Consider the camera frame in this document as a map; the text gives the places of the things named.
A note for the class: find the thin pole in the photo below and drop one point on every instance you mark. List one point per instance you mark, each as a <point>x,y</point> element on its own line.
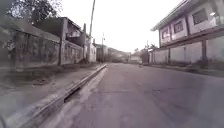
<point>102,46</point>

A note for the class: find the tall utility pole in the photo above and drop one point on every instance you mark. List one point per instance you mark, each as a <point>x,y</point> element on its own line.
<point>90,30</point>

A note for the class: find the concrete kerb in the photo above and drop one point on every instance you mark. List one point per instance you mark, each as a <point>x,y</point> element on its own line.
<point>76,85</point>

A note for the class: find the grey asphalt road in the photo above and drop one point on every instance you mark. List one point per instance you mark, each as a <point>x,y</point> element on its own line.
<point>143,96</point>

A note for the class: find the dark two-storey building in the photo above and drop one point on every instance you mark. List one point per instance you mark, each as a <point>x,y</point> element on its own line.
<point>71,31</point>

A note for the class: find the grey concrete pavement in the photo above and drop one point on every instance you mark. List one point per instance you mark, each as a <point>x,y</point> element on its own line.
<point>33,90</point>

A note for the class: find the pale building with framed windows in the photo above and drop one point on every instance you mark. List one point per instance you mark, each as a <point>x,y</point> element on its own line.
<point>190,33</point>

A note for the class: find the dark leafy tree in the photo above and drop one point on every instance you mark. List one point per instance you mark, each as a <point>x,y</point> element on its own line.
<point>33,8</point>

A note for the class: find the weathered grey wall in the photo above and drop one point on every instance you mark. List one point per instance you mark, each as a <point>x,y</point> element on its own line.
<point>36,50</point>

